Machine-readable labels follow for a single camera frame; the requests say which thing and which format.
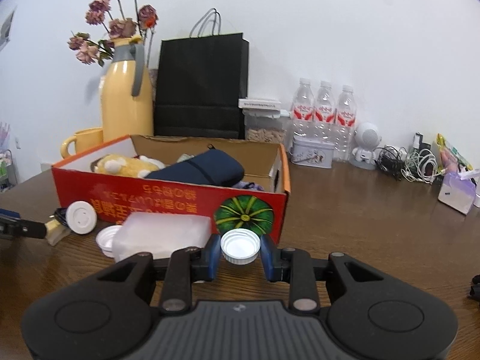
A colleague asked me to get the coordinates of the white bottle cap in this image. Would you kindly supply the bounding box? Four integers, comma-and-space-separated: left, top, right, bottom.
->
95, 225, 121, 258
220, 228, 260, 266

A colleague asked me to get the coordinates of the beige eraser block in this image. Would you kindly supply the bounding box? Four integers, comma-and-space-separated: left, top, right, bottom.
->
45, 219, 71, 246

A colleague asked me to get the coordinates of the purple knitted pouch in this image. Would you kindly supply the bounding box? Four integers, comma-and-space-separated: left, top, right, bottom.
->
233, 181, 264, 192

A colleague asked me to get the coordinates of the translucent white plastic box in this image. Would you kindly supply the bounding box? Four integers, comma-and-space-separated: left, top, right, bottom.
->
112, 212, 212, 262

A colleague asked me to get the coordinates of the round white disc device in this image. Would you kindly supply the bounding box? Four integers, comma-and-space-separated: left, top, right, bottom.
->
65, 201, 97, 235

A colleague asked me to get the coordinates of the orange cardboard box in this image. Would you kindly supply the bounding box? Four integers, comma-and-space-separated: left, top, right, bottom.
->
52, 135, 290, 242

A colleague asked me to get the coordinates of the dark blue folded pouch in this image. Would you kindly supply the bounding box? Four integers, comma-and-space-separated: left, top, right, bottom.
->
145, 149, 245, 188

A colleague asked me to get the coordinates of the yellow ceramic mug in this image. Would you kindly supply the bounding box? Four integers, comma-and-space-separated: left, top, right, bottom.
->
60, 127, 103, 158

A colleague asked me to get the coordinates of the white patterned tin box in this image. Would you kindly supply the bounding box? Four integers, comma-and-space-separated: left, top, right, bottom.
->
290, 135, 335, 169

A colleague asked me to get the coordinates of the yellow plush toy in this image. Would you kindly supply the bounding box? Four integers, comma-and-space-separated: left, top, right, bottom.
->
90, 154, 166, 179

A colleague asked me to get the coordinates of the clear jar of seeds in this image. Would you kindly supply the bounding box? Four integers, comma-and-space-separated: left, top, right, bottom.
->
243, 109, 290, 145

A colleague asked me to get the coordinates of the white robot figurine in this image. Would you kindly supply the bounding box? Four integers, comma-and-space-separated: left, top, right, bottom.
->
349, 122, 382, 170

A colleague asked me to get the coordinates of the left water bottle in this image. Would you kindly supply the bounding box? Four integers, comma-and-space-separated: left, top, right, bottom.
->
291, 78, 314, 137

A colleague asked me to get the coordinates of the water bottle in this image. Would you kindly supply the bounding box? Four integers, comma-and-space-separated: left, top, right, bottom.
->
291, 78, 314, 137
313, 80, 336, 141
334, 85, 357, 162

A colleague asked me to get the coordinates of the middle water bottle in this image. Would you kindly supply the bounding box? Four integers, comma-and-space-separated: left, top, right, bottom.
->
313, 80, 336, 141

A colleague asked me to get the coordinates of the right water bottle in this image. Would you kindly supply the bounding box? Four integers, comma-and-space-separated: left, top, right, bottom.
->
334, 85, 357, 162

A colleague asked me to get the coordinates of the white red flat box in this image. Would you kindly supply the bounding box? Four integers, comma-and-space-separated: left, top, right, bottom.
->
238, 98, 281, 111

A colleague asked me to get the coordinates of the yellow thermos jug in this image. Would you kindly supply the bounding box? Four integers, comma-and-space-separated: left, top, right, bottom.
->
100, 35, 154, 141

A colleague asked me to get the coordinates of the black charger plug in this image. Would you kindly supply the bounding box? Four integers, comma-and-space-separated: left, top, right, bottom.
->
412, 133, 431, 153

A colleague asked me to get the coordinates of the black paper shopping bag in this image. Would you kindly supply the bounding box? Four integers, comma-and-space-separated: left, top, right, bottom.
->
154, 8, 249, 140

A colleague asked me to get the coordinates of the purple tissue pack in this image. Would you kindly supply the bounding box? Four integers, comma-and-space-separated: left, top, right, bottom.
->
438, 170, 479, 215

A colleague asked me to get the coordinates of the colourful snack packet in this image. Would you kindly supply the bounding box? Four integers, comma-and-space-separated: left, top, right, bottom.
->
433, 133, 473, 173

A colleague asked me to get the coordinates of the dried pink flower bouquet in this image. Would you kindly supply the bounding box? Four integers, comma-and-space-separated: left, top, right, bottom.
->
67, 0, 159, 67

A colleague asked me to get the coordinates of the white cable bundle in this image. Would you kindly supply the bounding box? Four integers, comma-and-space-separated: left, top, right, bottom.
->
400, 147, 442, 185

